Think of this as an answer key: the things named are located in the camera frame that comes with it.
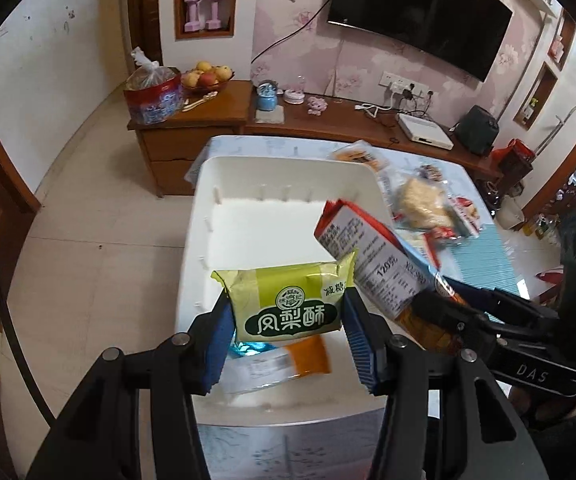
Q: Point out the white plastic bin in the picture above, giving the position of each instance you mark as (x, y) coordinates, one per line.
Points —
(268, 230)

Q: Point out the person's dark clothing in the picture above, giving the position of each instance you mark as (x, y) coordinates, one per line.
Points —
(568, 455)

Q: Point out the small shiny blue packet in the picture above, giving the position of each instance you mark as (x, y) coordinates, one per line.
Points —
(248, 349)

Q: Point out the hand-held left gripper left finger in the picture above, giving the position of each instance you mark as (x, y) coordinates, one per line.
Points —
(220, 345)

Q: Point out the rice cracker packet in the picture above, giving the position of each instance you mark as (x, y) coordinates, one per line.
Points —
(423, 205)

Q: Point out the white domed ornament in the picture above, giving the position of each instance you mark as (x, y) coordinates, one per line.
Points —
(294, 94)

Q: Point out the pink toy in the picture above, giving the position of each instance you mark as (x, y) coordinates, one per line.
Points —
(318, 105)

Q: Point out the white square coaster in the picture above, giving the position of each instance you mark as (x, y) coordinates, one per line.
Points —
(270, 117)

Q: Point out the white wall sockets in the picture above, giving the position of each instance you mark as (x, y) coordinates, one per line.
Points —
(398, 82)

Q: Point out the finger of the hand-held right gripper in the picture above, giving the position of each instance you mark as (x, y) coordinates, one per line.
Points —
(448, 312)
(498, 300)

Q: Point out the wooden television cabinet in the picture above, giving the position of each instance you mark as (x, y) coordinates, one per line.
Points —
(167, 150)

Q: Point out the red tin in plastic bag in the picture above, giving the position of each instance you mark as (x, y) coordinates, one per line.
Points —
(152, 100)

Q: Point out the person's right hand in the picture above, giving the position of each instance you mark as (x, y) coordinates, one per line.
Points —
(548, 407)

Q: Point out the red bag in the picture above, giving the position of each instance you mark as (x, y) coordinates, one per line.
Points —
(513, 160)

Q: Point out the orange and white snack packet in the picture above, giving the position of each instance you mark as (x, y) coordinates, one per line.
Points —
(310, 357)

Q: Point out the white set-top box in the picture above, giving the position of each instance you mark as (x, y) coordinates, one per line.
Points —
(425, 130)

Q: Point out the black bag on cabinet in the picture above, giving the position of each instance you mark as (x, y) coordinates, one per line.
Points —
(478, 130)

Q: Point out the clear box of cookies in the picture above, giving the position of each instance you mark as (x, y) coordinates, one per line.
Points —
(363, 156)

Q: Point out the red and white snack packet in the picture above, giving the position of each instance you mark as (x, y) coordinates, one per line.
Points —
(465, 210)

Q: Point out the wooden framed wall niche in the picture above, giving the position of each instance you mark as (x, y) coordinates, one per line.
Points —
(180, 5)

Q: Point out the green snack packet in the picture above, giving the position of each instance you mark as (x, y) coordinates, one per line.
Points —
(288, 290)

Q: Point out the bowl of fruit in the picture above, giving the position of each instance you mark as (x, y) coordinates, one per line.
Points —
(207, 77)

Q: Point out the white bowl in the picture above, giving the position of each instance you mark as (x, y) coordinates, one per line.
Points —
(510, 212)

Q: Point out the black flat television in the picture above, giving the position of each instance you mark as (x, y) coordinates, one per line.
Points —
(418, 10)

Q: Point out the small nut snack packet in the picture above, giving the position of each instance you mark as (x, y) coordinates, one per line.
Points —
(430, 172)

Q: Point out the white plastic spoon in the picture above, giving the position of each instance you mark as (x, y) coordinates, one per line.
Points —
(198, 101)

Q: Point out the printed tablecloth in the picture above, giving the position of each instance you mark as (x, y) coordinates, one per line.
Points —
(483, 260)

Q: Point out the blue snow globe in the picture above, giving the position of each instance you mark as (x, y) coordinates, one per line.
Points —
(266, 97)

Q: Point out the dark red snack packet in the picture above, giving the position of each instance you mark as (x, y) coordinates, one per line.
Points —
(440, 235)

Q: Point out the pink dumbbell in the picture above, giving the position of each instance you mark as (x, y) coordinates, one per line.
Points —
(213, 9)
(193, 10)

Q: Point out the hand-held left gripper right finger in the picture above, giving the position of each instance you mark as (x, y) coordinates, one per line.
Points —
(360, 355)

